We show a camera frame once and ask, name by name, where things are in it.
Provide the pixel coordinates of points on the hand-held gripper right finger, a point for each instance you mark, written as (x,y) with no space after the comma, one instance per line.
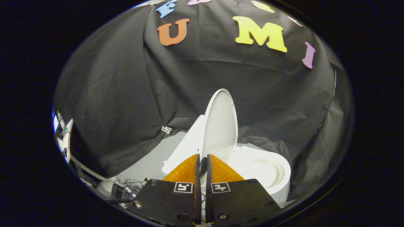
(240,201)

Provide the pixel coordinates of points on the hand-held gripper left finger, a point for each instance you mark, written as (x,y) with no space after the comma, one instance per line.
(167,205)

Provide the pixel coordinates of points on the black round lid pull tab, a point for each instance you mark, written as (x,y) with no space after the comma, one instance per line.
(203,165)

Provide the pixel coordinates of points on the white toilet lid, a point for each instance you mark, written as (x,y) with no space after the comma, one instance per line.
(221,126)

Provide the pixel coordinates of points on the white toilet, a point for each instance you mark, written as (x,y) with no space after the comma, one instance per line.
(268,170)

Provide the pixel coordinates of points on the black electronic device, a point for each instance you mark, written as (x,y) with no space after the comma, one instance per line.
(123,191)

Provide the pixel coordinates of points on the white cluttered equipment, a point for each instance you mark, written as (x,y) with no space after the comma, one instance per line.
(63,132)

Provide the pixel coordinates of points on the black backdrop cloth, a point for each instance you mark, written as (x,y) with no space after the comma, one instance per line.
(126,78)

